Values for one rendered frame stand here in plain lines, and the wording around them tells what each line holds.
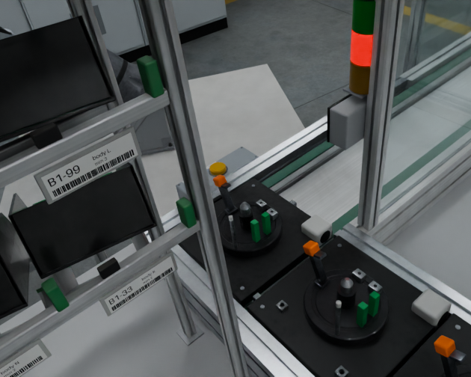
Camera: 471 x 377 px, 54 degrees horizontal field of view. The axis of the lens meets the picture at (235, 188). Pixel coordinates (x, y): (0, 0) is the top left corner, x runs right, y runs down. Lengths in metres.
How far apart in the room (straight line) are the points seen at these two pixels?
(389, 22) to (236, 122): 0.84
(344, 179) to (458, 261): 0.31
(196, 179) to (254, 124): 1.00
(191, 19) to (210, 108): 2.68
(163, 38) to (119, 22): 3.57
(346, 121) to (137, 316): 0.57
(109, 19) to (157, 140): 2.61
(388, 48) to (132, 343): 0.70
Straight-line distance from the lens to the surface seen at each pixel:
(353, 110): 0.79
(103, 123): 0.39
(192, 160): 0.45
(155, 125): 1.36
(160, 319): 1.00
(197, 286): 0.89
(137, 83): 1.37
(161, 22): 0.39
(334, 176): 1.15
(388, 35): 0.73
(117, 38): 3.99
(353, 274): 0.84
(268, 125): 1.44
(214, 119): 1.51
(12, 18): 3.77
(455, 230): 1.14
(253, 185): 1.05
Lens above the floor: 1.66
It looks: 41 degrees down
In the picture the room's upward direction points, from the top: 9 degrees counter-clockwise
